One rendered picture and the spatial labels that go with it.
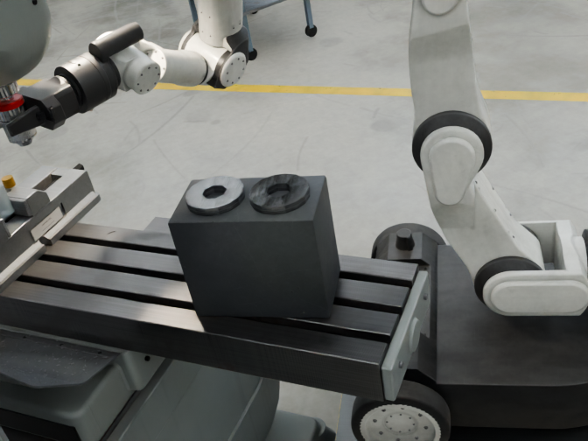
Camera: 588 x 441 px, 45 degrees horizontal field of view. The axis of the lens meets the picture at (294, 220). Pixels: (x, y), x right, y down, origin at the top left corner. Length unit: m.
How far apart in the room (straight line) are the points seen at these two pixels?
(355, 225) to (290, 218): 1.90
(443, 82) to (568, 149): 2.08
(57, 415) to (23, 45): 0.59
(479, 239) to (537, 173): 1.71
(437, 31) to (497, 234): 0.45
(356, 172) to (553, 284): 1.87
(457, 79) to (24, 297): 0.85
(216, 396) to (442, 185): 0.70
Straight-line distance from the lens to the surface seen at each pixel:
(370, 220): 2.92
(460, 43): 1.25
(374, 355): 1.05
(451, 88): 1.30
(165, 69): 1.40
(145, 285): 1.27
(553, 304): 1.53
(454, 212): 1.40
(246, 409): 1.80
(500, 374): 1.52
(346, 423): 1.66
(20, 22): 1.14
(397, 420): 1.52
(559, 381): 1.52
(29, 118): 1.24
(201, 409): 1.60
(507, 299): 1.51
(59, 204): 1.49
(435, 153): 1.30
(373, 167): 3.26
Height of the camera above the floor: 1.69
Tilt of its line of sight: 34 degrees down
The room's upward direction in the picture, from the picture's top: 11 degrees counter-clockwise
